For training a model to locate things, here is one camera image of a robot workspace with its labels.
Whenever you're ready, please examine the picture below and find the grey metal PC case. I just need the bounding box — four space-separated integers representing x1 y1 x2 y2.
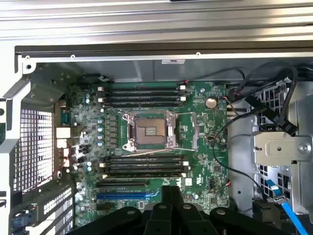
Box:
0 40 313 235

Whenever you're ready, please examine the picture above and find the blue disk wire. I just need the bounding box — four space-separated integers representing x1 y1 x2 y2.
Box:
265 180 310 235

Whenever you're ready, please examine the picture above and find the green motherboard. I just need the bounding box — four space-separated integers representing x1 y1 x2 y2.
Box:
73 82 231 229

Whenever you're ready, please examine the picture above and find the black disk power wire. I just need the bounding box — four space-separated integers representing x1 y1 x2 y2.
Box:
244 94 298 137

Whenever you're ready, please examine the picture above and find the metal disk bay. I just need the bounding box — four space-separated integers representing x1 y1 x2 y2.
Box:
251 80 313 216

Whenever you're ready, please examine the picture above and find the blue expansion slot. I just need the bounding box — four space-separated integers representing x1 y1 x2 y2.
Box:
96 191 160 201

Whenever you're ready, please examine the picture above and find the CPU socket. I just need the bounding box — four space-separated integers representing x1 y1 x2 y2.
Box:
122 110 178 150

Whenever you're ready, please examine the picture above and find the long black expansion slot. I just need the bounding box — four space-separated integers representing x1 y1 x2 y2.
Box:
96 180 149 188

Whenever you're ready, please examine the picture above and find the silver disk bay bracket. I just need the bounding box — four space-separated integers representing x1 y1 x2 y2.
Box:
251 131 313 167

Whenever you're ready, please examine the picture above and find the round coin battery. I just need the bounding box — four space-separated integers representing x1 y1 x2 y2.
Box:
205 97 218 110

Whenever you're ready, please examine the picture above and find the thin metal locking lever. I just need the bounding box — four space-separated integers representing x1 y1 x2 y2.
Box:
127 148 172 157

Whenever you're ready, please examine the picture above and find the red black twisted wire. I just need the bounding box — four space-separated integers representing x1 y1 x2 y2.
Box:
58 141 74 177

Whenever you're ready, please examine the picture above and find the white case sticker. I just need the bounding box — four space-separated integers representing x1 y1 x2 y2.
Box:
161 58 185 65

